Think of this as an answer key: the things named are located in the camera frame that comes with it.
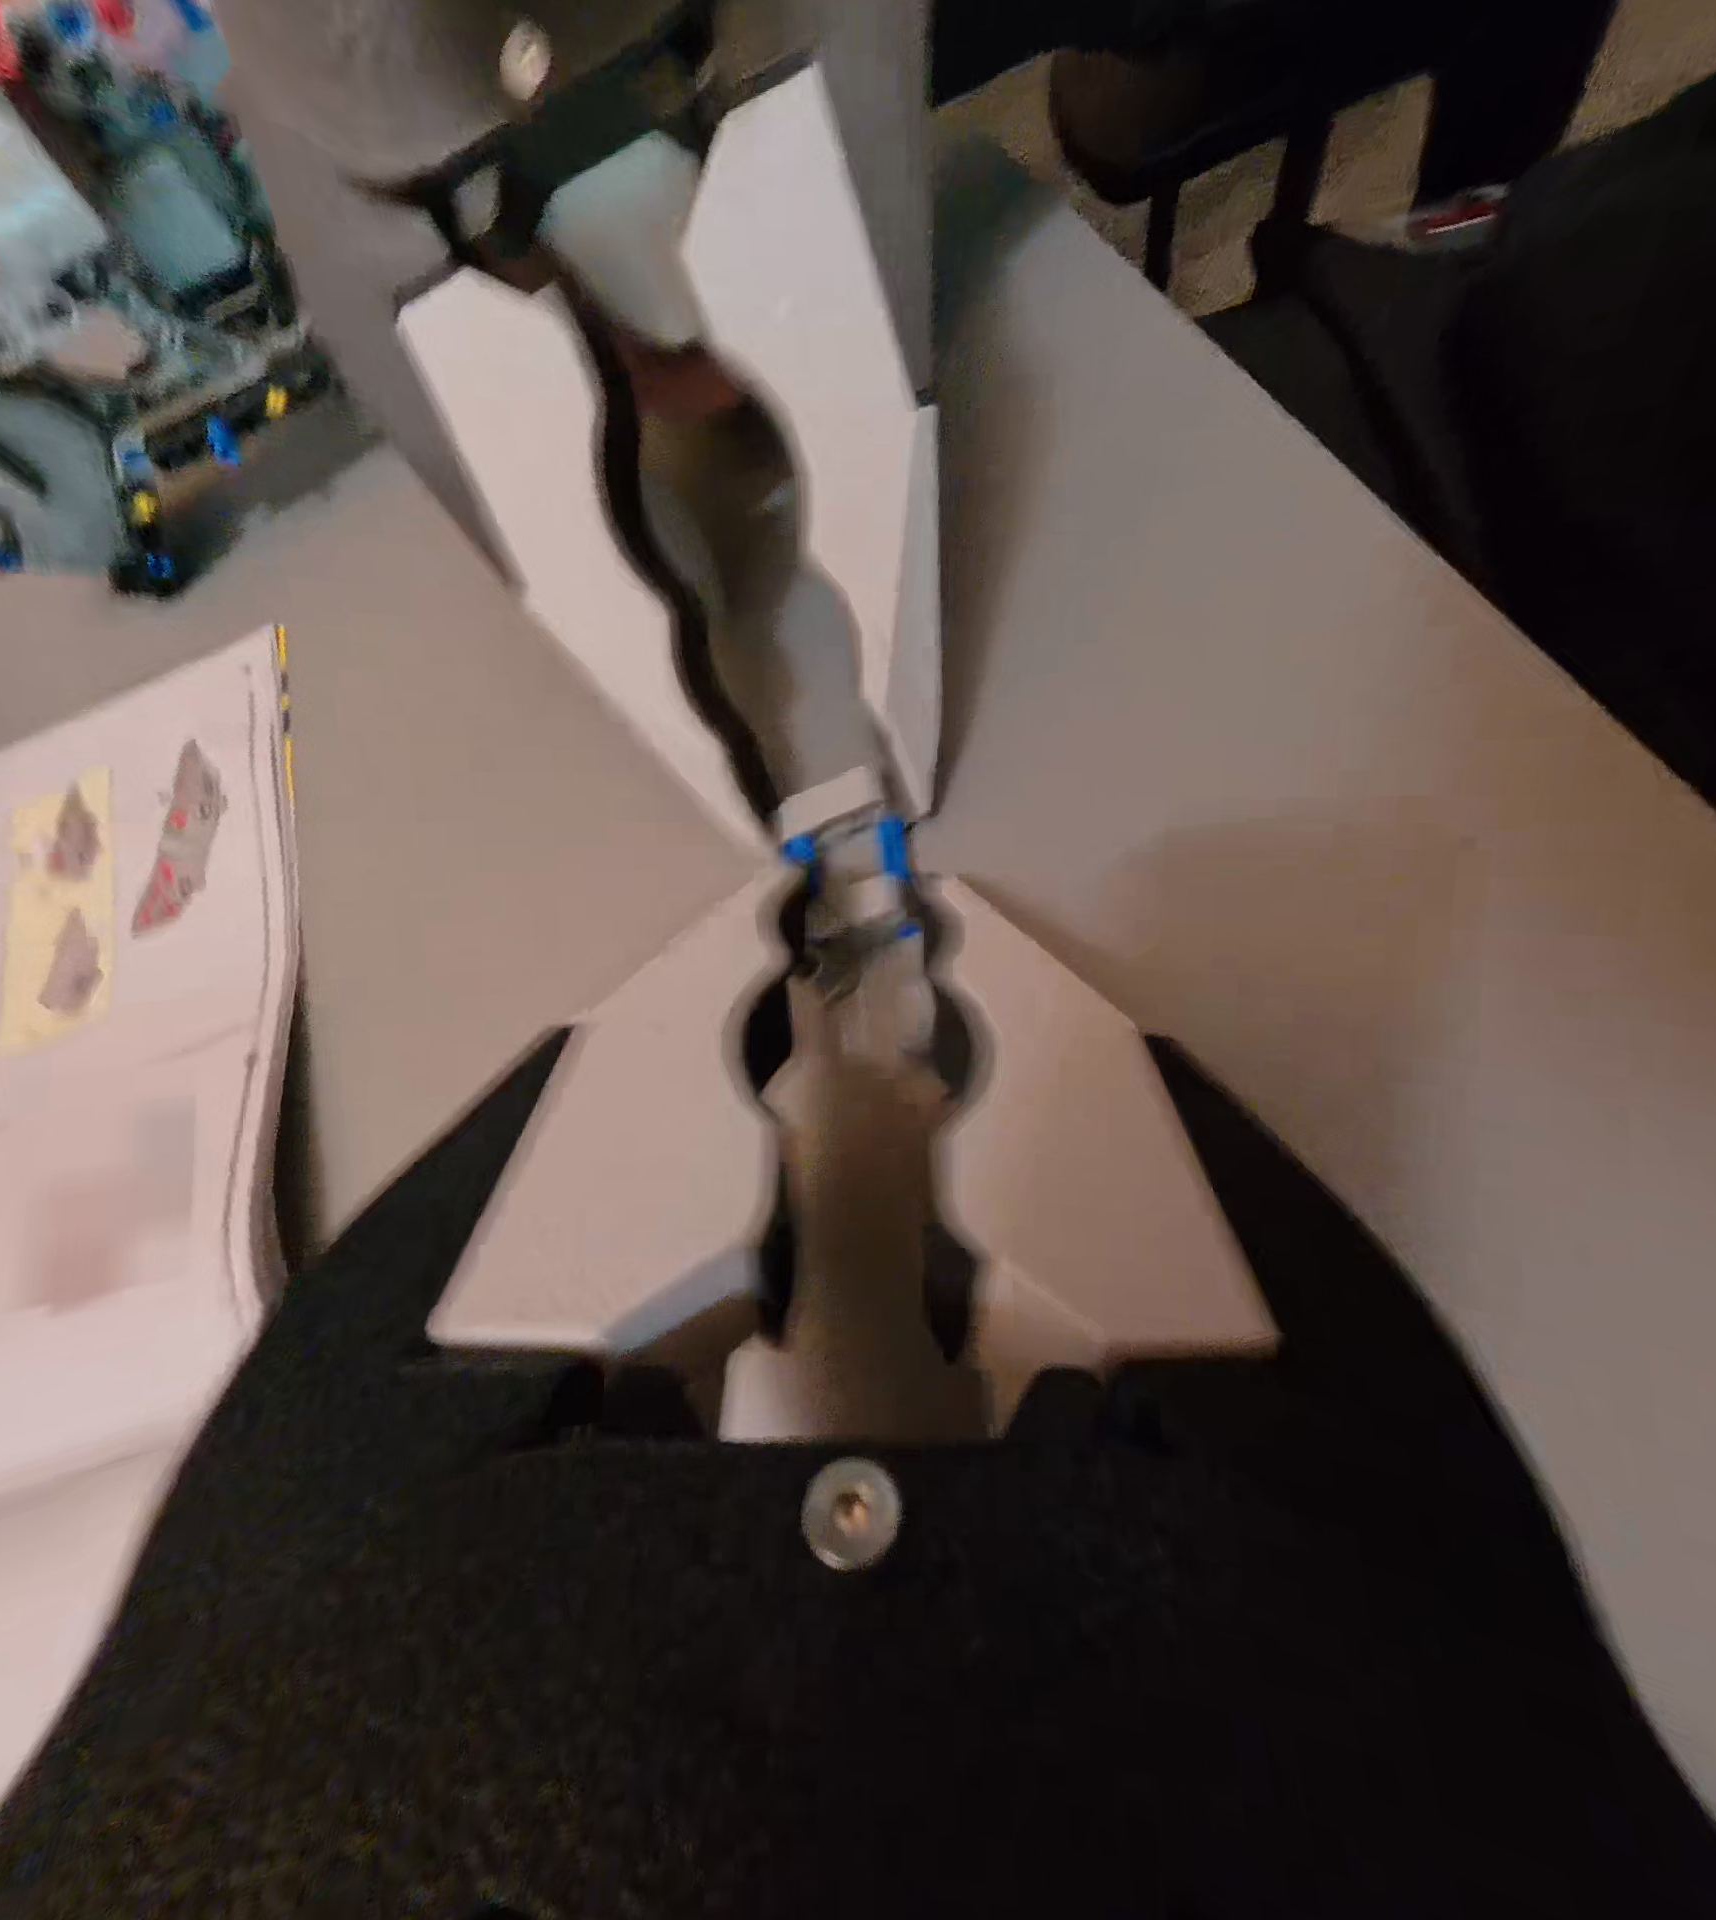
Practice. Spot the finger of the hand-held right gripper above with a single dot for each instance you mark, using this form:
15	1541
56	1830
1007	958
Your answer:
529	450
829	344

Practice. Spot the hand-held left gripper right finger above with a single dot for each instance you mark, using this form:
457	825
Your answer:
1098	1201

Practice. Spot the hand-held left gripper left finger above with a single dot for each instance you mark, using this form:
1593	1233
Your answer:
602	1184

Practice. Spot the grey brick piece blue pins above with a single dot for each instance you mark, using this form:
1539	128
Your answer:
873	938

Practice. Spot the small grey brick beam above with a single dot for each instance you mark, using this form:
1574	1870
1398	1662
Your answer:
836	799

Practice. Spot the grey desk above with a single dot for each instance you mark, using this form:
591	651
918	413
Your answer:
1249	751

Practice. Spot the grey toy brick model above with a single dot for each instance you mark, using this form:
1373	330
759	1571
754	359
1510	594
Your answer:
122	301

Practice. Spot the dark chair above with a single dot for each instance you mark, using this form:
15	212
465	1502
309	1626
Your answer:
1249	91

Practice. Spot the building instruction booklet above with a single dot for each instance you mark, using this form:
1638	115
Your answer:
78	1201

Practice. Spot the person's dark clothing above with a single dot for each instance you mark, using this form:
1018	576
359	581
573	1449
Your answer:
1669	450

